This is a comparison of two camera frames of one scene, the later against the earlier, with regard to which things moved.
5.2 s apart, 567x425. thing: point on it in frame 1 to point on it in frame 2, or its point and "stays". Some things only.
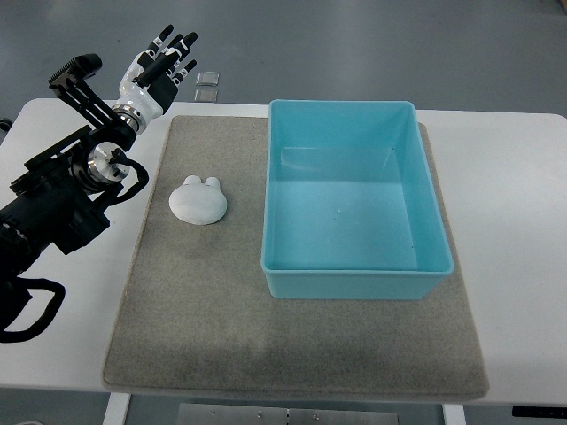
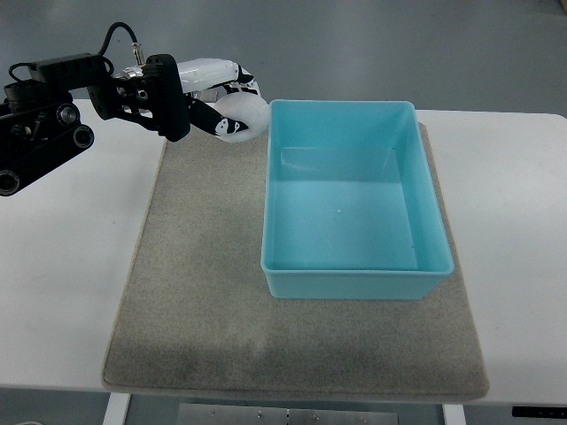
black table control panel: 518,411 stays
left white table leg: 117,409 stays
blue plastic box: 349,207 stays
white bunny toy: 198,203 to 247,109
